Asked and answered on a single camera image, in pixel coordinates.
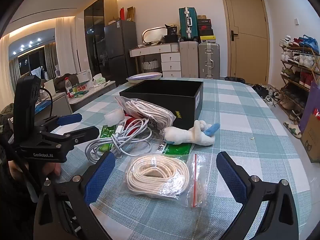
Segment white woven basket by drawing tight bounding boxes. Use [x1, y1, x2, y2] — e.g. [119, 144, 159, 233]
[142, 59, 160, 73]

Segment white charging cable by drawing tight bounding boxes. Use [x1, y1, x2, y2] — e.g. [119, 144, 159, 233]
[85, 119, 153, 158]

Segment green white medicine sachet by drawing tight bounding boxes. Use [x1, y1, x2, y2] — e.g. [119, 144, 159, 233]
[155, 140, 192, 161]
[99, 125, 118, 155]

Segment grey low cabinet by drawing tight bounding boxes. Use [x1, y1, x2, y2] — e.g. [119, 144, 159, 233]
[35, 92, 73, 117]

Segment white curtain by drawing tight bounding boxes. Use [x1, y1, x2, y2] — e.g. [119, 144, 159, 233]
[55, 17, 75, 80]

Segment bagged white rope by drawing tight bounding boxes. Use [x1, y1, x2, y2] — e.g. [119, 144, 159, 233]
[120, 152, 208, 208]
[115, 97, 176, 133]

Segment white kettle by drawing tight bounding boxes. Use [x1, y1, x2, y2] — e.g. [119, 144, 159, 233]
[76, 70, 93, 85]

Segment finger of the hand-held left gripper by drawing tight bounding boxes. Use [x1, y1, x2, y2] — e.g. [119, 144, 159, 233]
[37, 113, 83, 132]
[41, 126, 100, 152]

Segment person's left hand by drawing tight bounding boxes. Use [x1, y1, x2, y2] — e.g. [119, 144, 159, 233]
[9, 160, 62, 182]

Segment grey side counter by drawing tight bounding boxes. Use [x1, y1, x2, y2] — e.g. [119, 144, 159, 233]
[67, 80, 117, 112]

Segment tall dark glass cabinet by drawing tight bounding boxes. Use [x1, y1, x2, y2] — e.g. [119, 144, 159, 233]
[84, 0, 118, 80]

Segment pile of shoes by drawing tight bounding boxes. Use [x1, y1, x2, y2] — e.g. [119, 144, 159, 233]
[251, 84, 283, 108]

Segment teal suitcase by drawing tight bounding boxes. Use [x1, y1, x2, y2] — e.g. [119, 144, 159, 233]
[179, 7, 199, 42]

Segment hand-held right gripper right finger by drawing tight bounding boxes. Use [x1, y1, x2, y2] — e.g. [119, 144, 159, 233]
[216, 151, 299, 240]

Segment white blue plush toy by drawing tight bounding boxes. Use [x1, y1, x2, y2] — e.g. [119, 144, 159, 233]
[164, 120, 221, 147]

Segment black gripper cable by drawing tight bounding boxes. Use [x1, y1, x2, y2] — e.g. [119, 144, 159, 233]
[39, 87, 54, 118]

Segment red white packet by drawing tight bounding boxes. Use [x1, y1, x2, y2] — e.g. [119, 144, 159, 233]
[124, 115, 142, 128]

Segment white oval plate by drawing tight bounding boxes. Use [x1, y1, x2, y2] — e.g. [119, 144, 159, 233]
[126, 72, 163, 83]

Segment white drawer dresser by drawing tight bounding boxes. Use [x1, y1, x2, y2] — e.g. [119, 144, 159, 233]
[129, 42, 182, 78]

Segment shoe rack with shoes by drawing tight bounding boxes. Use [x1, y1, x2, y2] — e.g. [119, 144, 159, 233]
[279, 34, 320, 117]

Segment tan door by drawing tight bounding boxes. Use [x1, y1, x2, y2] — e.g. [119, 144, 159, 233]
[220, 0, 270, 84]

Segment black paper bag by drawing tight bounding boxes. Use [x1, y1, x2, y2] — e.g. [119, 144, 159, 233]
[164, 24, 179, 43]

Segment green white slippers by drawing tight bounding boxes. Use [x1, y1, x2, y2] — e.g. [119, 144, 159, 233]
[283, 120, 303, 139]

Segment flower print container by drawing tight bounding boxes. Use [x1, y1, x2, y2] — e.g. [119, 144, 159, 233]
[72, 84, 90, 98]

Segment small brown cardboard box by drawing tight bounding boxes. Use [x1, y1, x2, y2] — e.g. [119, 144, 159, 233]
[126, 6, 137, 22]

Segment white oval mirror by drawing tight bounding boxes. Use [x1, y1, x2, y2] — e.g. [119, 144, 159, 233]
[142, 26, 168, 43]

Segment black cardboard box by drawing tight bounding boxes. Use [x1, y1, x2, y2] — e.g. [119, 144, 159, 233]
[119, 80, 204, 128]

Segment beige suitcase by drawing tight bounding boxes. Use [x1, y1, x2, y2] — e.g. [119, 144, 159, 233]
[179, 41, 200, 78]

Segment silver suitcase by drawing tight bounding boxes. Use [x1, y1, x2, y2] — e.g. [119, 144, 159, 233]
[199, 42, 220, 79]

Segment dark grey fridge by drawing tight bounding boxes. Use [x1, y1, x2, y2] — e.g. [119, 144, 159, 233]
[104, 19, 139, 80]

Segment red cap plastic bottle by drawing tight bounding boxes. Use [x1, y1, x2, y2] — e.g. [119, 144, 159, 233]
[64, 77, 75, 98]

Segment stack of shoe boxes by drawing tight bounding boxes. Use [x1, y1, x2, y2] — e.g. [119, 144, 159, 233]
[197, 15, 217, 43]

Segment purple paper bag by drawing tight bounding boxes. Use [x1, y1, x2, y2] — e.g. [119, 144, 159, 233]
[299, 80, 320, 135]

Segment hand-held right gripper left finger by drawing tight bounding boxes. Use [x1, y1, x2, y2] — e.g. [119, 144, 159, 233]
[34, 151, 116, 240]

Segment dark bag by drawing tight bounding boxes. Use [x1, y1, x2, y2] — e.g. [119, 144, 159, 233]
[54, 73, 79, 92]

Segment wooden shoe rack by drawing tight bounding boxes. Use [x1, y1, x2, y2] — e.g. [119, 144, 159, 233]
[279, 44, 320, 120]

